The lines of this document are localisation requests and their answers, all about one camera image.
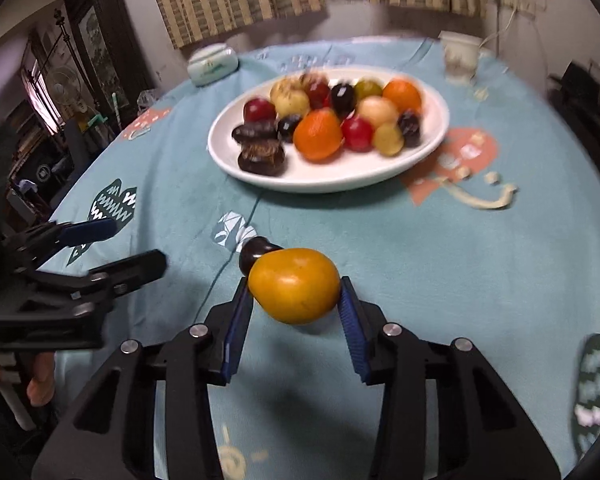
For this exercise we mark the white paper cup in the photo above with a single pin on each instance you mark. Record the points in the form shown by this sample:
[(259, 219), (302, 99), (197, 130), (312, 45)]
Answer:
[(460, 57)]

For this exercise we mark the round dark passion fruit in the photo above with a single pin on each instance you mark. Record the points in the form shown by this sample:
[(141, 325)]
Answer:
[(261, 157)]

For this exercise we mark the large red plum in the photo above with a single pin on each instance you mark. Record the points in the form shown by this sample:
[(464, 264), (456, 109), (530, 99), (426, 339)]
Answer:
[(259, 110), (317, 94)]

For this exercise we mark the white oval plate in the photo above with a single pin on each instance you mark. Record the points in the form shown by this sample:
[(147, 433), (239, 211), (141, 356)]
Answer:
[(330, 175)]

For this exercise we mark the white standing fan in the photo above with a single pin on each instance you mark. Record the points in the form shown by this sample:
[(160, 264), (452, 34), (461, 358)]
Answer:
[(65, 85)]

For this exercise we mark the small tan longan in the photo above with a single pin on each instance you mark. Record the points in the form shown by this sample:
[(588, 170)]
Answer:
[(387, 140)]

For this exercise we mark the orange-yellow persimmon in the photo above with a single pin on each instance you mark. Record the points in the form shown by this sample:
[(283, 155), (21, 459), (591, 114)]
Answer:
[(294, 285)]

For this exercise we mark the smooth pale yellow pepino melon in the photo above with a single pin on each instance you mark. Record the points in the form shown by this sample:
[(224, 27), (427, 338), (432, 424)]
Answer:
[(377, 110)]

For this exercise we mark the wide checked curtain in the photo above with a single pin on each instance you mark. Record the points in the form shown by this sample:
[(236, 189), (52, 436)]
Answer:
[(230, 0)]

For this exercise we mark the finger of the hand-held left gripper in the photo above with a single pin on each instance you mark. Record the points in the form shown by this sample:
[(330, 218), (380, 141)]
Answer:
[(90, 231), (140, 265)]

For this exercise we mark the yellow-green persimmon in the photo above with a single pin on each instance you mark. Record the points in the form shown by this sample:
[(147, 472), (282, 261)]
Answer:
[(367, 89)]

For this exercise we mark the white lidded ceramic jar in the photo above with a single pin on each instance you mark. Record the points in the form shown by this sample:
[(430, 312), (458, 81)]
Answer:
[(212, 65)]

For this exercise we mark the white wall socket strip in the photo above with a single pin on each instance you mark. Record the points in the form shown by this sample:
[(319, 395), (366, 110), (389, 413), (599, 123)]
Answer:
[(517, 2)]

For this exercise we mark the blue printed tablecloth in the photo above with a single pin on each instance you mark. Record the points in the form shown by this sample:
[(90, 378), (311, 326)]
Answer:
[(430, 260)]

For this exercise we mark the clear plastic bag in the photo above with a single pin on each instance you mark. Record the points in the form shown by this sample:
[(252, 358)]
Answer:
[(147, 101)]

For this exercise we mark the yellow spotted pepino melon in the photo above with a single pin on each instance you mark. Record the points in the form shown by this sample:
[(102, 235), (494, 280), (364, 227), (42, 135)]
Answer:
[(292, 105)]

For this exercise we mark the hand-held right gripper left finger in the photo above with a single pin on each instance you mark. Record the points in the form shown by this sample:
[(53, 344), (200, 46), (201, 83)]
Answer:
[(237, 330)]

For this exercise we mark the person's left hand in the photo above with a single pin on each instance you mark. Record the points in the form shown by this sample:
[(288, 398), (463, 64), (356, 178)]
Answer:
[(42, 380)]

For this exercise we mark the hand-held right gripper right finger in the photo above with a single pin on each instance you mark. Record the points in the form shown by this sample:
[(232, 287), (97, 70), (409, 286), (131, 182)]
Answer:
[(352, 330)]

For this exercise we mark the orange mandarin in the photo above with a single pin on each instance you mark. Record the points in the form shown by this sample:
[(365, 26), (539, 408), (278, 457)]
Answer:
[(402, 95), (318, 135)]

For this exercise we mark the small red plum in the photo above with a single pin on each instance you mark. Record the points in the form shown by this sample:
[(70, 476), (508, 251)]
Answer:
[(357, 133)]

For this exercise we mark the shrivelled dark passion fruit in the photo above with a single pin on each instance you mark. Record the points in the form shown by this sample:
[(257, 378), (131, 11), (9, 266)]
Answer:
[(254, 132)]

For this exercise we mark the dark framed painting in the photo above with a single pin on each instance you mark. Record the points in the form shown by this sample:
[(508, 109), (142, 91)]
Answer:
[(97, 45)]

